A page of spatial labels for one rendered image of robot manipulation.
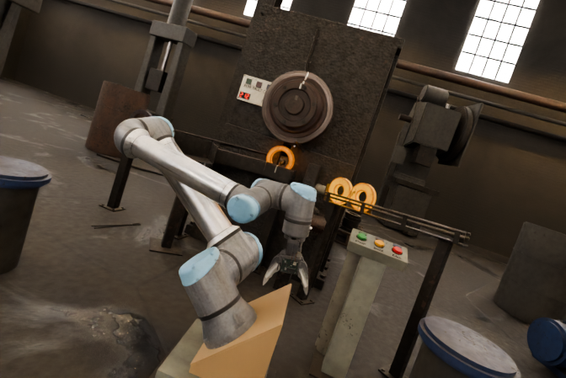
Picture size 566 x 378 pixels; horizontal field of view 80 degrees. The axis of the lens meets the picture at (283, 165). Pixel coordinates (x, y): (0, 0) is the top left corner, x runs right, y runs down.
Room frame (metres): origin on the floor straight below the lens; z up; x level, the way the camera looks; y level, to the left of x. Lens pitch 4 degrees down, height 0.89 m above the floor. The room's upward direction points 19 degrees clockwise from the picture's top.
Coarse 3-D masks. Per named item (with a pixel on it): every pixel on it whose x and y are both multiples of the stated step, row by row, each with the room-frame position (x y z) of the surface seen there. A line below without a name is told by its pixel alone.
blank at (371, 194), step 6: (354, 186) 1.92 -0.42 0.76; (360, 186) 1.89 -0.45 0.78; (366, 186) 1.86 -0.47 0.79; (354, 192) 1.91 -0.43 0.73; (360, 192) 1.91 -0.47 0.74; (366, 192) 1.85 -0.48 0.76; (372, 192) 1.83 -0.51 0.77; (354, 198) 1.90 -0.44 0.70; (366, 198) 1.85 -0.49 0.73; (372, 198) 1.82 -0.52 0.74; (360, 204) 1.86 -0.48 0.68; (372, 204) 1.83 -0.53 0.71
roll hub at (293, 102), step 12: (288, 84) 2.15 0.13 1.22; (276, 96) 2.16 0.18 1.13; (288, 96) 2.16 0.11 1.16; (300, 96) 2.14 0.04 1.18; (312, 96) 2.12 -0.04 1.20; (276, 108) 2.16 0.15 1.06; (288, 108) 2.14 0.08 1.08; (300, 108) 2.12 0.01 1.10; (312, 108) 2.11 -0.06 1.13; (288, 120) 2.14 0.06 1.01; (300, 120) 2.12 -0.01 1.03
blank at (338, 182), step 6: (336, 180) 2.02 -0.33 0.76; (342, 180) 1.99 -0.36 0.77; (348, 180) 1.98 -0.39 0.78; (330, 186) 2.04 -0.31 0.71; (336, 186) 2.01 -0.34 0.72; (348, 186) 1.95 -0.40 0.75; (336, 192) 2.02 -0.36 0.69; (348, 192) 1.94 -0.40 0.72; (330, 198) 2.02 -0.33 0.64; (342, 198) 1.96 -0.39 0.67; (342, 204) 1.98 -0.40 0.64
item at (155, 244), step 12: (180, 144) 2.15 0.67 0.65; (192, 144) 2.18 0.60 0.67; (204, 144) 2.21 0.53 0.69; (192, 156) 2.16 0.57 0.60; (204, 156) 2.22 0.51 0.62; (180, 204) 2.07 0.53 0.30; (180, 216) 2.08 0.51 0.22; (168, 228) 2.06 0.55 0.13; (156, 240) 2.13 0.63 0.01; (168, 240) 2.07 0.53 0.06; (156, 252) 1.98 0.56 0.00; (168, 252) 2.02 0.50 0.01; (180, 252) 2.08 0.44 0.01
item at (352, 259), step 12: (348, 252) 1.56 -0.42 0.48; (348, 264) 1.52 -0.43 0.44; (348, 276) 1.51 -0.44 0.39; (336, 288) 1.55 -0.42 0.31; (348, 288) 1.50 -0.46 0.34; (336, 300) 1.52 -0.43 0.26; (336, 312) 1.51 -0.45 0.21; (324, 324) 1.54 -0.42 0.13; (324, 336) 1.52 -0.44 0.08; (324, 348) 1.51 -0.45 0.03
